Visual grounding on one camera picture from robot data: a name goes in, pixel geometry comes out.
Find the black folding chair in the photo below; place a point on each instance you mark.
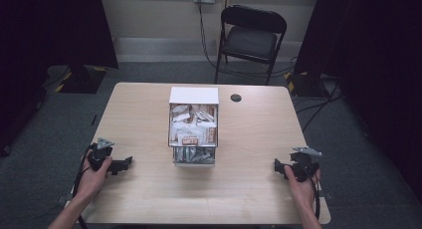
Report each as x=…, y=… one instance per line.
x=249, y=41

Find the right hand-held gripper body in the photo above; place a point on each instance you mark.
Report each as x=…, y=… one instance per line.
x=303, y=164

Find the black stand base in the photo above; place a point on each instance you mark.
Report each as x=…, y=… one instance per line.
x=81, y=79
x=307, y=84

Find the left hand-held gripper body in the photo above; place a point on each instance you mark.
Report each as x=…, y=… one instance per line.
x=99, y=155

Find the person's left hand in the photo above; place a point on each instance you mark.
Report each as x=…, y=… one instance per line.
x=90, y=182

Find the white drawer cabinet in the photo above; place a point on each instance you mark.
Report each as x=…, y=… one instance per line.
x=194, y=95

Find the pile of silver packets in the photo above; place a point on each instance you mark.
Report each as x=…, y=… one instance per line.
x=194, y=155

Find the black table grommet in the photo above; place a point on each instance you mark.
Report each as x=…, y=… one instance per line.
x=236, y=97

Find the large clear drawer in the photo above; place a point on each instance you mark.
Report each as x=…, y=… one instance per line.
x=169, y=129

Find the person's right hand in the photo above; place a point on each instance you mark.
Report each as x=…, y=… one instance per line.
x=303, y=190

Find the pile of brown white packets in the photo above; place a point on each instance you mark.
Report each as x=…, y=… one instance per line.
x=193, y=124

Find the light wooden table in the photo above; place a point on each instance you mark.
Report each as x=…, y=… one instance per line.
x=258, y=149

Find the dark curtain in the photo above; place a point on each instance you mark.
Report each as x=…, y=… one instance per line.
x=49, y=30
x=375, y=56

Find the small clear drawer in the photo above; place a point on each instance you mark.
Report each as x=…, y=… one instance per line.
x=194, y=164

